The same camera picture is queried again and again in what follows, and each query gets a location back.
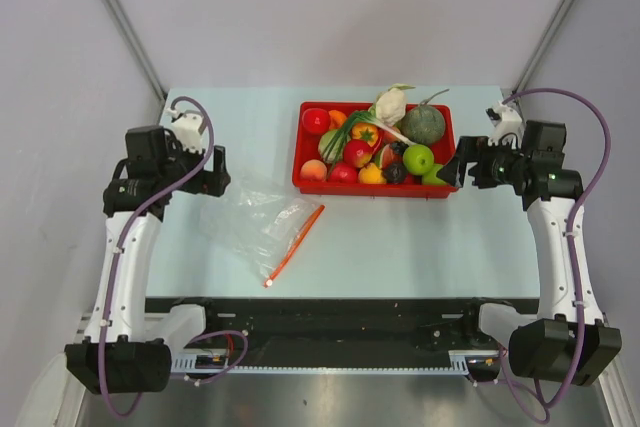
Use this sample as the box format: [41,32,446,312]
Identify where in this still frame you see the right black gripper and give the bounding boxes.
[437,135,530,189]

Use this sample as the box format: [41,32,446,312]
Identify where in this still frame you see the clear zip top bag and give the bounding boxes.
[200,172,325,288]

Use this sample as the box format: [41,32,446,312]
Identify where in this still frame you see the green onion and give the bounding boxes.
[339,110,415,146]

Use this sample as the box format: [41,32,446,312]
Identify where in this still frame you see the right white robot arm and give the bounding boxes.
[437,121,622,386]

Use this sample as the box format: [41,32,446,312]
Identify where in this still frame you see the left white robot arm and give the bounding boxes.
[64,122,230,394]

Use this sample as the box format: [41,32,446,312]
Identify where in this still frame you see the green apple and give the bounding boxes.
[403,144,435,176]
[421,163,446,186]

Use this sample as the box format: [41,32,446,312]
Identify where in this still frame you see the green melon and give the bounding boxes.
[400,89,447,146]

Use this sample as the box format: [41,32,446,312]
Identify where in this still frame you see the dark purple fruit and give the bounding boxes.
[382,162,408,185]

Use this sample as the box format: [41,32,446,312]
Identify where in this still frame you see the red plastic tray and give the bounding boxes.
[292,101,457,199]

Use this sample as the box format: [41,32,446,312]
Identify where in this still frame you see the white cauliflower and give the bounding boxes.
[368,83,414,126]

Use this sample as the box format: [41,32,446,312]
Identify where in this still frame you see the peach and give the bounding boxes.
[299,159,328,182]

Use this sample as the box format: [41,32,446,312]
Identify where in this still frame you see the red apple top left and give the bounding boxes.
[301,108,331,136]

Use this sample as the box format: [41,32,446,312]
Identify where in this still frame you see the red apple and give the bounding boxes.
[301,108,331,136]
[327,162,358,184]

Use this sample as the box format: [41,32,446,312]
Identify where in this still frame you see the orange bell pepper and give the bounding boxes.
[351,122,380,147]

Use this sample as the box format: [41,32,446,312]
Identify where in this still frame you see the red apple bottom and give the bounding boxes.
[327,162,358,184]

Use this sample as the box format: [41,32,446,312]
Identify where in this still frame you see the orange fruit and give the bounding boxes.
[328,110,347,130]

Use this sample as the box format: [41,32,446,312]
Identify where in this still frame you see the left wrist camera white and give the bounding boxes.
[164,108,205,154]

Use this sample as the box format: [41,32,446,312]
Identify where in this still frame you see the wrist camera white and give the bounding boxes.
[164,108,205,154]
[486,103,523,148]

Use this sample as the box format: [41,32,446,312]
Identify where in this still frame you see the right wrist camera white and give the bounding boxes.
[486,103,523,148]

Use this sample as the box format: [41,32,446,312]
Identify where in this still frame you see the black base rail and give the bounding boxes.
[144,296,546,371]

